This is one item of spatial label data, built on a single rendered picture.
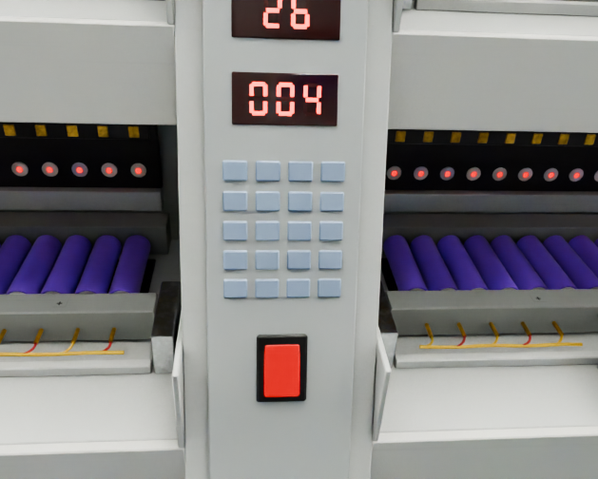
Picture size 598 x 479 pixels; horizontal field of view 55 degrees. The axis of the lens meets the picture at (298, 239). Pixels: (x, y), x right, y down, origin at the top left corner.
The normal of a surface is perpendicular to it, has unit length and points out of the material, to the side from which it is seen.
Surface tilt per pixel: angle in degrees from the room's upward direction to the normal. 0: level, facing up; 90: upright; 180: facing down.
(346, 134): 90
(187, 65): 90
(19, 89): 111
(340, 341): 90
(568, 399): 21
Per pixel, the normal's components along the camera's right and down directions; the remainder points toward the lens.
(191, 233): 0.09, 0.21
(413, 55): 0.07, 0.54
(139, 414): 0.05, -0.84
